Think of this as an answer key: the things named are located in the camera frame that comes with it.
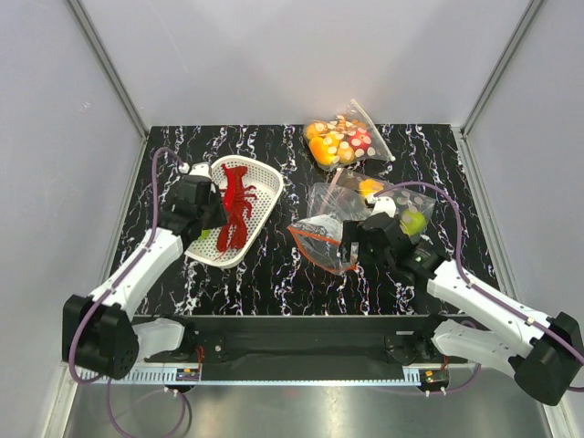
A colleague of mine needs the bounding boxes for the red fake lobster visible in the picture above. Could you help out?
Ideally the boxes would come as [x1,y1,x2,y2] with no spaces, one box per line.
[216,165,257,255]

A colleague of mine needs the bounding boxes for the clear red-zip bag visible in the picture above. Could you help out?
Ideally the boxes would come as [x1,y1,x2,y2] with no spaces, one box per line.
[287,182,370,275]

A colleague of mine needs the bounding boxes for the red fake chili peppers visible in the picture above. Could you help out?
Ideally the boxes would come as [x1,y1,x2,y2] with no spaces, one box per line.
[222,164,237,212]

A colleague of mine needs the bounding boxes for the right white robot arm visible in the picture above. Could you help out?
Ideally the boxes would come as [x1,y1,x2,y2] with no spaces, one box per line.
[339,213,583,406]

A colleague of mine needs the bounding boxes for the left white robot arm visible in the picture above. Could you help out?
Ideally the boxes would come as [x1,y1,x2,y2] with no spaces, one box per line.
[62,166,226,381]

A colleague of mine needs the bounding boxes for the green fake pear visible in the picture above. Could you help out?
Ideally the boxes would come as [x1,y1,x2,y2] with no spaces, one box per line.
[400,209,427,237]

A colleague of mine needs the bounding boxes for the dotted bag with yellow pepper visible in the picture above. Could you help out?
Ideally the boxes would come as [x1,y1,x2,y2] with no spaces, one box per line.
[335,168,435,243]

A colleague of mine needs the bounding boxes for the yellow fake bell pepper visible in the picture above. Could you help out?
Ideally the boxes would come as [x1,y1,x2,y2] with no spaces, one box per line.
[358,179,384,199]

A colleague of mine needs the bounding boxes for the dotted bag of orange fruit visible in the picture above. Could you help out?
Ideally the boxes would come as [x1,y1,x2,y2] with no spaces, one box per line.
[302,99,396,172]

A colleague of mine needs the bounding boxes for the white perforated plastic basket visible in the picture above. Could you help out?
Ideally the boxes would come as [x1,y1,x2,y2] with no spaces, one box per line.
[185,155,284,269]

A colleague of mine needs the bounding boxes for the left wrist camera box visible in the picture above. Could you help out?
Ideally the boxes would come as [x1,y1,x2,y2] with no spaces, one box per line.
[178,162,212,180]

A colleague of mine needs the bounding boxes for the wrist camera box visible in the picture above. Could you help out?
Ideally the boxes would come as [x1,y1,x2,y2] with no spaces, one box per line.
[367,194,397,218]
[178,162,212,180]

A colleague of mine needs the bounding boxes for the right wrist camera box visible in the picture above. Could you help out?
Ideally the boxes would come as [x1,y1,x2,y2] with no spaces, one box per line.
[367,194,397,218]

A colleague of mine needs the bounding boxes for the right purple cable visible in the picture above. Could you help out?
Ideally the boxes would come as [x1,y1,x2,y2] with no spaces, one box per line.
[373,181,584,396]

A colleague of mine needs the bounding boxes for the purple cable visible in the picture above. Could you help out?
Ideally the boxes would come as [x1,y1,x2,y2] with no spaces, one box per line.
[373,181,584,396]
[68,146,193,435]

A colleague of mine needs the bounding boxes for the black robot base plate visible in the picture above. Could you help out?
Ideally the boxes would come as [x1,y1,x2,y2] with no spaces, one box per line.
[136,314,471,382]

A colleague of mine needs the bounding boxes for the white slotted cable duct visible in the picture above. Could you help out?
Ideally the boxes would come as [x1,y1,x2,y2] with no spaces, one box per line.
[122,368,422,384]

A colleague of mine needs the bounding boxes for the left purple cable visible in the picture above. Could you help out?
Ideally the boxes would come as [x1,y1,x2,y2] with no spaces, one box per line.
[68,146,193,435]

